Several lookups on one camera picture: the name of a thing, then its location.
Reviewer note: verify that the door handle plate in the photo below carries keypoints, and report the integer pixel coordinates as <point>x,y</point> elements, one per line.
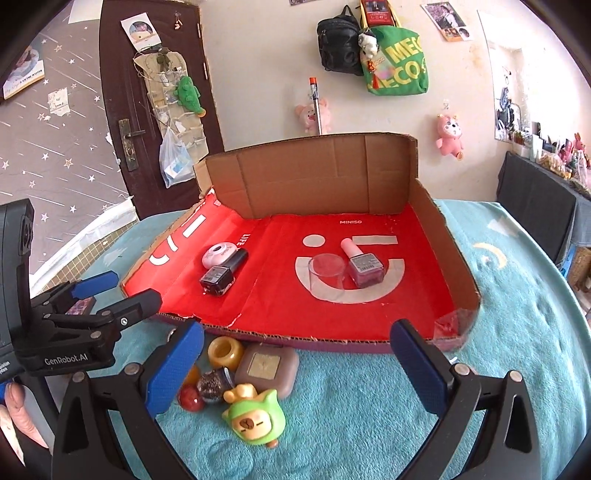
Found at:
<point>127,135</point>

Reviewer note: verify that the pink round Melody case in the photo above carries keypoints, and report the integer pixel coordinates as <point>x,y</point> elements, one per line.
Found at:
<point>217,254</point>

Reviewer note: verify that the white plush keychain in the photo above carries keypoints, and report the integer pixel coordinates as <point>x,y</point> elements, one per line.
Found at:
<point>369,45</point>

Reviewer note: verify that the black backpack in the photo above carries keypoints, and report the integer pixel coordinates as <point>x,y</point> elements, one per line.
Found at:
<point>338,43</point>

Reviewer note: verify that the green plush toy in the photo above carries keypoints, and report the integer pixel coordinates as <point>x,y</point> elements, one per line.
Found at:
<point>188,96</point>

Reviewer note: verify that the green avocado toy figure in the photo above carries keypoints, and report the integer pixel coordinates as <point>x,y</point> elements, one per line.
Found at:
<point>255,418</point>

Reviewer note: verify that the teal fluffy blanket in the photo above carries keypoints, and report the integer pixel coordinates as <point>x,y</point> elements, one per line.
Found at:
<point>355,416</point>

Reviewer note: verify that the wall photo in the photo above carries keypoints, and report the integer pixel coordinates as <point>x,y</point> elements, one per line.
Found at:
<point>451,26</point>

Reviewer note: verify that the cardboard box with red liner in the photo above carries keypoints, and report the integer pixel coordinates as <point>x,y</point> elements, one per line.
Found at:
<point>287,201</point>

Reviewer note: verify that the black smartphone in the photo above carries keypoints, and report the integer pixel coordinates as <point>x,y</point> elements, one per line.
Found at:
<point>82,307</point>

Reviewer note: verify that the green tote bag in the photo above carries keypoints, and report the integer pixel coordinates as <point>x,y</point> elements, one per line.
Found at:
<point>400,67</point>

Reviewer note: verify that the clear plastic cup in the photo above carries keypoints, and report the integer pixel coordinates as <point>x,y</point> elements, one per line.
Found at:
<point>326,273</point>

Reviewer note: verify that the amber ring holder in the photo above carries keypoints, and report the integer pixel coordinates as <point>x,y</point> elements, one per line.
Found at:
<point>192,377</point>
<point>225,352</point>

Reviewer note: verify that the brown square compact case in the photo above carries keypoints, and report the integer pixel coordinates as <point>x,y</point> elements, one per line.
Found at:
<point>267,367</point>

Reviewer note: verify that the glitter bottle with red cap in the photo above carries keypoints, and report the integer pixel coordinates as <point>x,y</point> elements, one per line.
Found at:
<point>194,396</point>

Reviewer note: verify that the pink nail polish bottle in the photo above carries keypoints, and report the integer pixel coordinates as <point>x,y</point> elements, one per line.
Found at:
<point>364,268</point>

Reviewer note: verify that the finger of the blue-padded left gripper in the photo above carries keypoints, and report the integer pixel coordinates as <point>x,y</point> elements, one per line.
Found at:
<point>62,297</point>
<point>111,320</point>

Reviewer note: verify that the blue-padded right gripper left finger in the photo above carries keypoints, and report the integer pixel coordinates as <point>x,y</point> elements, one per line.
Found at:
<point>86,444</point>

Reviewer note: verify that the pink plush toy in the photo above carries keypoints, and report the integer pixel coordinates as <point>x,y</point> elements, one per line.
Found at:
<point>307,116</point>
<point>450,134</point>

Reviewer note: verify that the dark side table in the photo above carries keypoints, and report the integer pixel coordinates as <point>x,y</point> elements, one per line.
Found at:
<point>555,215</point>

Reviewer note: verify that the person's left hand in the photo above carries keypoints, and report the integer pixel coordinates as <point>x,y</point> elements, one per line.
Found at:
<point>15,418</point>

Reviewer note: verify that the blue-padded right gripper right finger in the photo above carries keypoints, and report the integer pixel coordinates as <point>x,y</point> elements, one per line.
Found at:
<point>507,444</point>

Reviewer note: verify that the black nail polish bottle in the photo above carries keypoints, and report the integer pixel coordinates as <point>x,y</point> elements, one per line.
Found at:
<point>219,278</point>

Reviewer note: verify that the orange-capped stick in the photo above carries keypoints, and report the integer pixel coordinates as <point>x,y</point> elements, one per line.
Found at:
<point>316,101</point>

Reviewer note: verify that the beige hanging organizer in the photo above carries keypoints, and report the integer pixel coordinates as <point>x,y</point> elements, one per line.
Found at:
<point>160,80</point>

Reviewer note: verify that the hanging plastic bag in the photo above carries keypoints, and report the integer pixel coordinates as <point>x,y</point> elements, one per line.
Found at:
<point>175,163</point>

